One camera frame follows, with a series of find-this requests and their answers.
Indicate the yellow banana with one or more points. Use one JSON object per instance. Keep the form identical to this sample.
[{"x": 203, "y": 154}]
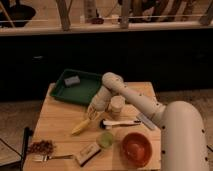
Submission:
[{"x": 80, "y": 127}]

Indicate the green round lid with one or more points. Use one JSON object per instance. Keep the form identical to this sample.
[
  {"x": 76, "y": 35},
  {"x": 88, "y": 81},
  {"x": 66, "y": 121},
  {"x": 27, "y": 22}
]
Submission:
[{"x": 105, "y": 140}]

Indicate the wooden block with dark edge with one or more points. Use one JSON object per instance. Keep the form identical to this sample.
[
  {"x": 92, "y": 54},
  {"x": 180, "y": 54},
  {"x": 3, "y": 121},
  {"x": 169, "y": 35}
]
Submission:
[{"x": 87, "y": 153}]

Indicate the white cylindrical cup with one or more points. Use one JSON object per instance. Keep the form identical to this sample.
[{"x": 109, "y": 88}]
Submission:
[{"x": 116, "y": 105}]

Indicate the grey striped card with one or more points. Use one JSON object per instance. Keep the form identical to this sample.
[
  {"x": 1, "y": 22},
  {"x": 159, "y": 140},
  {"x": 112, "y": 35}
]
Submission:
[{"x": 145, "y": 121}]

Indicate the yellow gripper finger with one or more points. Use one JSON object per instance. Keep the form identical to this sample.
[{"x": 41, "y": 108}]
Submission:
[
  {"x": 90, "y": 113},
  {"x": 97, "y": 115}
]

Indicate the black and white brush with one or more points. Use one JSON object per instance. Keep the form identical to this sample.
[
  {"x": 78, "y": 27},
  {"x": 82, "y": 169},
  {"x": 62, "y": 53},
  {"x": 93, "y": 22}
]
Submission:
[{"x": 108, "y": 124}]

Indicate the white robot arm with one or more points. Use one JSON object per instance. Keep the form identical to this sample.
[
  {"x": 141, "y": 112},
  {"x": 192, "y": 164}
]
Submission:
[{"x": 183, "y": 138}]

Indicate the green plastic tray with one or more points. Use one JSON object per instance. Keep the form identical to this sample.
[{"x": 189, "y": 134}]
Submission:
[{"x": 81, "y": 93}]

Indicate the silver fork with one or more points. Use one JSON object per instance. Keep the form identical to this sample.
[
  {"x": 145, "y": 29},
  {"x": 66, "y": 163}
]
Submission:
[{"x": 44, "y": 158}]

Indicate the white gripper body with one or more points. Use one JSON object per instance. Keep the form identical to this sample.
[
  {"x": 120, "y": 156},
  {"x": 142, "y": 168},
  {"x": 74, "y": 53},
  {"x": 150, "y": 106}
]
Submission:
[{"x": 101, "y": 100}]

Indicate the grey sponge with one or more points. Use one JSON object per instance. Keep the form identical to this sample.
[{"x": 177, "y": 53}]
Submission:
[{"x": 72, "y": 81}]

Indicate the brown nut pile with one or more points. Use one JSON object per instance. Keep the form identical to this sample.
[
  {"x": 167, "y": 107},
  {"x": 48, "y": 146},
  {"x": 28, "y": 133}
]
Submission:
[{"x": 44, "y": 147}]

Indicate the orange bowl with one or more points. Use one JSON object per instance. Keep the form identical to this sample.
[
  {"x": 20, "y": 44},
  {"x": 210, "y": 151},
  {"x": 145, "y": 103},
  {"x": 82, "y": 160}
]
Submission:
[{"x": 136, "y": 149}]

